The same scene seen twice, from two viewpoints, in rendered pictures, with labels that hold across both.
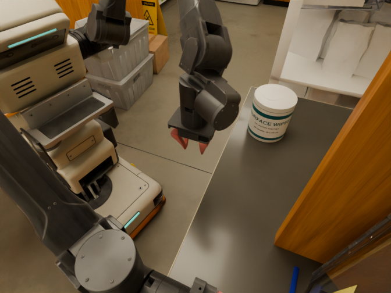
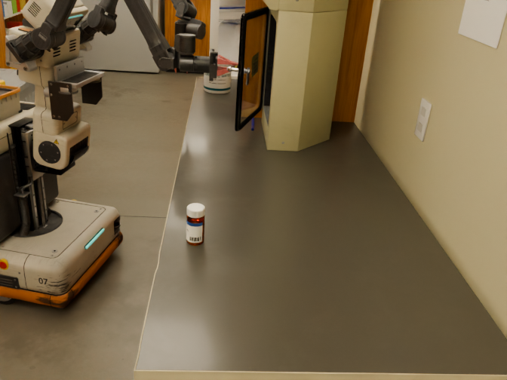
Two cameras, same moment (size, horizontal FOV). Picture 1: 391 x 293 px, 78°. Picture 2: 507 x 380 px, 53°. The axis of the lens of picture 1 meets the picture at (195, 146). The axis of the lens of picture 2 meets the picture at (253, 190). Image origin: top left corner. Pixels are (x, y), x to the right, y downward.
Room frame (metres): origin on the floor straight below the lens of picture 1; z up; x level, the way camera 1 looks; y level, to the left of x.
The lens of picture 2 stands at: (-1.65, 0.66, 1.60)
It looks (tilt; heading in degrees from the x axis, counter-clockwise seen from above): 26 degrees down; 333
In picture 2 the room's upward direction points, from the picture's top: 4 degrees clockwise
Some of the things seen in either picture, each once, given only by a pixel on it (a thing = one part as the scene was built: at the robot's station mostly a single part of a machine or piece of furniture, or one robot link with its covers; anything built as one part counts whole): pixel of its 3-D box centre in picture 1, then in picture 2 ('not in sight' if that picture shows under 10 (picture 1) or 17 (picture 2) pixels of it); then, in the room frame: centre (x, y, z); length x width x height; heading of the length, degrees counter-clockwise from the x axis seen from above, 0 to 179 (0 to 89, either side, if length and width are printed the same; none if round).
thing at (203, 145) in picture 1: (198, 138); not in sight; (0.39, -0.01, 1.13); 0.07 x 0.07 x 0.09; 68
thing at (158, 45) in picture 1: (150, 53); not in sight; (2.74, 0.53, 0.14); 0.41 x 0.32 x 0.28; 164
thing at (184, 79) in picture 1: (195, 91); (182, 29); (0.39, 0.00, 1.27); 0.07 x 0.06 x 0.07; 35
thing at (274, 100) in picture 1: (270, 113); (217, 75); (0.62, -0.25, 1.02); 0.13 x 0.13 x 0.15
